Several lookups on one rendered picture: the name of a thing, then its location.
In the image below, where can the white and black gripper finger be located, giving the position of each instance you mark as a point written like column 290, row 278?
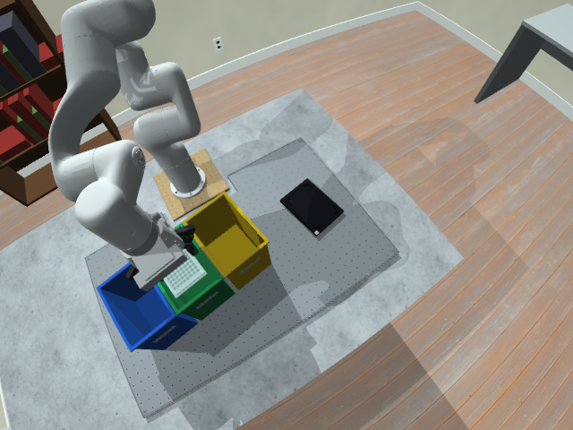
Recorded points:
column 186, row 233
column 131, row 272

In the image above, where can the blue bin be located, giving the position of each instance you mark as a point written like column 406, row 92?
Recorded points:
column 137, row 313

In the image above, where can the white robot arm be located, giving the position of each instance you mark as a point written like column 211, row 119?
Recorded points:
column 94, row 34

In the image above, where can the green bin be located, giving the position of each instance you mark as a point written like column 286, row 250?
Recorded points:
column 218, row 292

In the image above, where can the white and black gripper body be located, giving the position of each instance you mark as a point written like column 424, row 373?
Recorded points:
column 168, row 236

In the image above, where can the yellow open-top bin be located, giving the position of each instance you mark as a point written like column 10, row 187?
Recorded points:
column 232, row 239

